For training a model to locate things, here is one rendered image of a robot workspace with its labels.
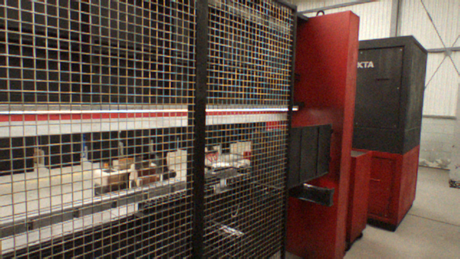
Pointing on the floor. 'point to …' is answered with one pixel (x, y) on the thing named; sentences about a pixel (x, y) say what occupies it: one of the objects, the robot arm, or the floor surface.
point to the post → (196, 126)
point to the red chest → (357, 196)
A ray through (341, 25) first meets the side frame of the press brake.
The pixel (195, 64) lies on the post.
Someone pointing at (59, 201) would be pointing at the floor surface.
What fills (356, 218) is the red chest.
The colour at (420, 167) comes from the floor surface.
